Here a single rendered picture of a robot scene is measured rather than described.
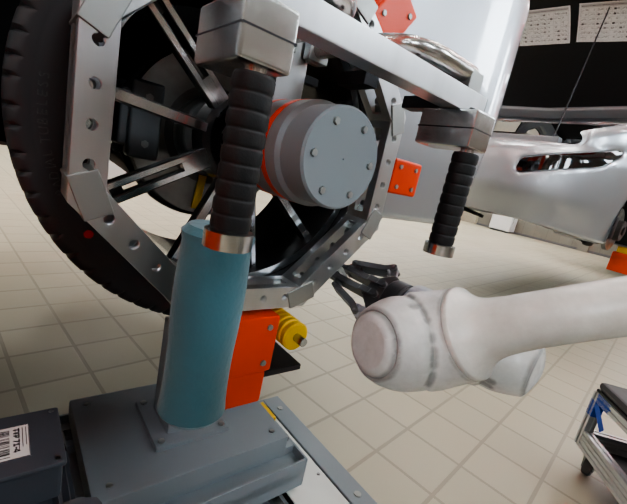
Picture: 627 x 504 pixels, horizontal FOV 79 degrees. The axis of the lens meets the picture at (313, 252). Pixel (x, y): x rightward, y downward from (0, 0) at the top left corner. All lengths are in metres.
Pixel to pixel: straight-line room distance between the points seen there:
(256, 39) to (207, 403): 0.41
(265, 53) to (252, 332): 0.46
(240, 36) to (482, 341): 0.35
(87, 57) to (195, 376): 0.38
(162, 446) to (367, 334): 0.59
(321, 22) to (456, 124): 0.25
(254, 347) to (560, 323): 0.46
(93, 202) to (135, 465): 0.54
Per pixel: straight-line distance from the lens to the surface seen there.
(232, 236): 0.32
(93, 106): 0.51
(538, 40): 4.01
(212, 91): 0.66
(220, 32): 0.36
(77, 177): 0.51
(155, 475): 0.87
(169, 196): 0.81
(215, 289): 0.45
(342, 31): 0.42
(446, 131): 0.58
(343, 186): 0.49
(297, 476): 1.04
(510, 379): 0.56
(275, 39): 0.34
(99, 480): 0.87
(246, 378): 0.71
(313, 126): 0.45
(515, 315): 0.41
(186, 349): 0.49
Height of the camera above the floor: 0.83
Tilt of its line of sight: 12 degrees down
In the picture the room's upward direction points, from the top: 12 degrees clockwise
